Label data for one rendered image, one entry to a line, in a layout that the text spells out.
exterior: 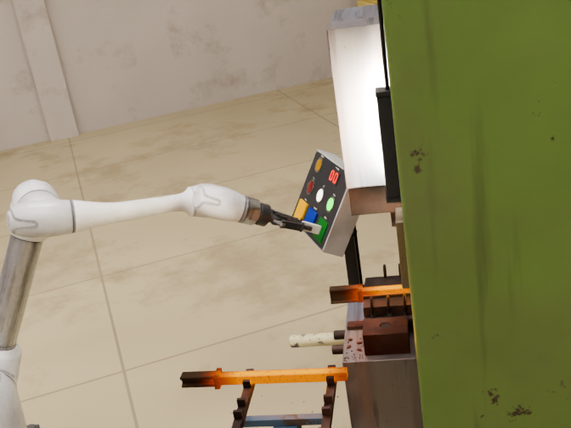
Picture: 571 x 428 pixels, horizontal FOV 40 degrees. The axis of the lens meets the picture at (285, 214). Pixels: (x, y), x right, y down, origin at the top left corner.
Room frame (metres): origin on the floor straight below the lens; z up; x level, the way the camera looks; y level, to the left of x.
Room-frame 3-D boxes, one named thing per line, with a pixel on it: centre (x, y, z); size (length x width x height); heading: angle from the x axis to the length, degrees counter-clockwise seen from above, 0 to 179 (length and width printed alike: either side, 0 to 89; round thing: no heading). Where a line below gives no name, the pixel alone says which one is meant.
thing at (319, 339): (2.32, -0.16, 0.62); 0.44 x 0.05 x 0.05; 80
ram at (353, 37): (1.88, -0.39, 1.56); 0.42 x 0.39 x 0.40; 80
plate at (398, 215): (1.63, -0.26, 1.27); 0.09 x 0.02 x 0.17; 170
